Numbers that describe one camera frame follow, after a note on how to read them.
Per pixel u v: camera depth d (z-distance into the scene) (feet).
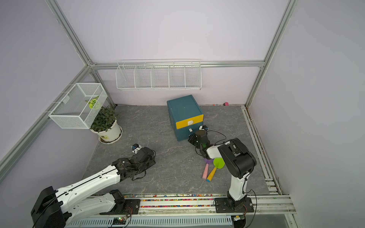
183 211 2.41
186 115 2.81
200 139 2.48
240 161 1.65
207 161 2.92
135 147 2.42
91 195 1.59
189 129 3.00
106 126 2.90
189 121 2.79
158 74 3.31
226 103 4.07
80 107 2.75
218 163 2.92
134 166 1.95
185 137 3.20
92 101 2.65
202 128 2.98
